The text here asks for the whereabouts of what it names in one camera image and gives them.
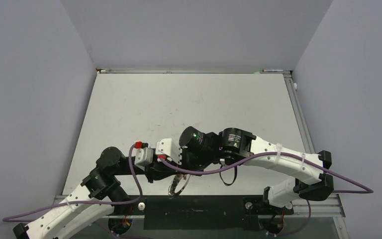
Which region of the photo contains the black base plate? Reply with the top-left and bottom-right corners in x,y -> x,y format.
108,195 -> 294,234

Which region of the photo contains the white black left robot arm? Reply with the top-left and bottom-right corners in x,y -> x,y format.
13,142 -> 182,239

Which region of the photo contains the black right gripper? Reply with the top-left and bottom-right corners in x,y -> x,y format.
171,145 -> 212,176

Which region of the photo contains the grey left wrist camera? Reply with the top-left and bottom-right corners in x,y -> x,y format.
134,141 -> 154,169

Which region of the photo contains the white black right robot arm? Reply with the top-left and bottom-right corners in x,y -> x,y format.
179,126 -> 334,213

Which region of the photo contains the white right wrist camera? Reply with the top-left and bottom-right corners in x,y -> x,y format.
156,138 -> 182,165

